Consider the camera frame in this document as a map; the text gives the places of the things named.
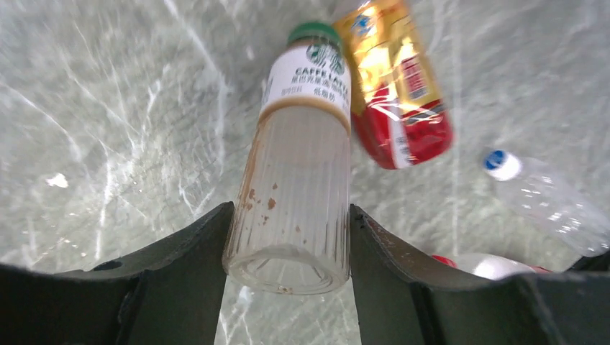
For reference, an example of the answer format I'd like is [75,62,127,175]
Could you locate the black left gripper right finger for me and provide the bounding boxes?
[350,206,609,344]

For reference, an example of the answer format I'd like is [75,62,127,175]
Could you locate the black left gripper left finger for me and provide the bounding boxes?
[1,202,234,344]

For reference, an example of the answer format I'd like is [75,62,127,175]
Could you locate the ribbed coffee latte bottle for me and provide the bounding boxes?
[222,38,352,295]

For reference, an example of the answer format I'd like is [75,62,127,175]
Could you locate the gold red tea bottle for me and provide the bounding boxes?
[331,0,453,170]

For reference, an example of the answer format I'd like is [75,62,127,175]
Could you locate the green bottle cap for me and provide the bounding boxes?
[286,21,342,50]

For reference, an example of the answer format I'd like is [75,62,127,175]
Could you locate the clear bottle red label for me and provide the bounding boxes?
[432,253,551,280]

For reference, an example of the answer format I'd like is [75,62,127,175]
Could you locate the clear bottle white cap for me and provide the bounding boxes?
[482,148,609,257]

